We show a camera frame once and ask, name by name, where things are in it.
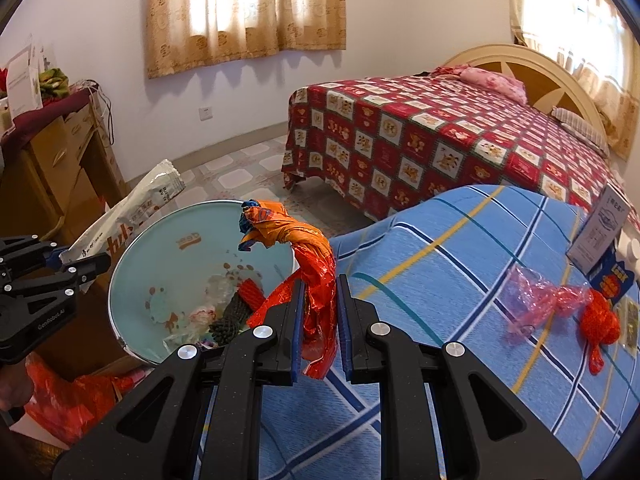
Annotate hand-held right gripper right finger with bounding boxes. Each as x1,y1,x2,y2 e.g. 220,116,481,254
336,274,583,480

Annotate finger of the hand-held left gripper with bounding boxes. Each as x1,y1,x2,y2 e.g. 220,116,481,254
0,251,112,307
0,234,70,286

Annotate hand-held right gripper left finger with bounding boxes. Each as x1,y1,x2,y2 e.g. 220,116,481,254
52,277,306,480

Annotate white packaging bag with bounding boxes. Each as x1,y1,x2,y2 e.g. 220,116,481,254
65,159,186,267

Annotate light blue bin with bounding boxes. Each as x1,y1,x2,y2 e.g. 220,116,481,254
107,200,296,367

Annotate orange plastic wrapper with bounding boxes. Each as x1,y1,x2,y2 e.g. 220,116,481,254
237,199,341,381

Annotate red plastic bag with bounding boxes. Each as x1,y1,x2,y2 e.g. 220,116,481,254
25,352,136,446

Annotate clear plastic wrapper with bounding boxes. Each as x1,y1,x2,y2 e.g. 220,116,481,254
206,272,242,312

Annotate wooden dresser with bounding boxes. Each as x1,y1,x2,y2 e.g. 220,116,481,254
0,87,128,248

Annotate blue plaid blanket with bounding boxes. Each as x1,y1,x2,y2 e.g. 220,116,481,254
200,185,640,480

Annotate maroon cloth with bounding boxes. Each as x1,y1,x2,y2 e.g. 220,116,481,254
0,87,96,147

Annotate green cloth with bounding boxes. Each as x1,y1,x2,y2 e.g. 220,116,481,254
39,66,70,101

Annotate white paper cards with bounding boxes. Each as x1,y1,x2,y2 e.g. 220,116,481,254
4,35,47,116

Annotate pink plastic bag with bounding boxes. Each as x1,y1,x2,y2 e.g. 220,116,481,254
505,265,592,346

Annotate bed with red quilt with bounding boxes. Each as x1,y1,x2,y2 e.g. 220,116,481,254
281,45,631,223

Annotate small red mesh ball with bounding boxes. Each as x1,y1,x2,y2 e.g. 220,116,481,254
579,289,622,376

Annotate grey carton box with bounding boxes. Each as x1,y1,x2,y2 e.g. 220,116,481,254
566,183,630,276

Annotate blue and white carton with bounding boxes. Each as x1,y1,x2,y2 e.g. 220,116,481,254
590,235,640,307

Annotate clear foil sachets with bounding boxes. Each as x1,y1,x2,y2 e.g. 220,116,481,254
617,300,640,352

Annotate pink pillow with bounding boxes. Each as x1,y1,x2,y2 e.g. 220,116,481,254
432,65,528,106

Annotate wide beige patterned curtain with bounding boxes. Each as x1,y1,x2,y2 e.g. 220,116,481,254
144,0,347,79

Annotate striped pillow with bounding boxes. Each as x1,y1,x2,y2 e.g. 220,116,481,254
550,107,611,157

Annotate cream wooden headboard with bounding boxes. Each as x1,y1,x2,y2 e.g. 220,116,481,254
442,44,617,131

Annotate narrow beige patterned curtain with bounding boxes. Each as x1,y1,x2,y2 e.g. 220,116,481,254
505,0,640,161

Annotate white cable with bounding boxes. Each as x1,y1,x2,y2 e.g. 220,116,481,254
86,80,117,147

